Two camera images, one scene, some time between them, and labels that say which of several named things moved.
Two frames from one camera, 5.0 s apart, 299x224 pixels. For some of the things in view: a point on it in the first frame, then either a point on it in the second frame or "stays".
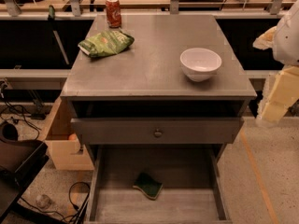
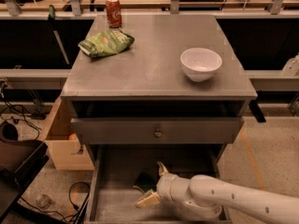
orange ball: x=73 y=136 stays
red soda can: x=113 y=12 stays
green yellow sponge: x=149 y=186 stays
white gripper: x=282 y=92 → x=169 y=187
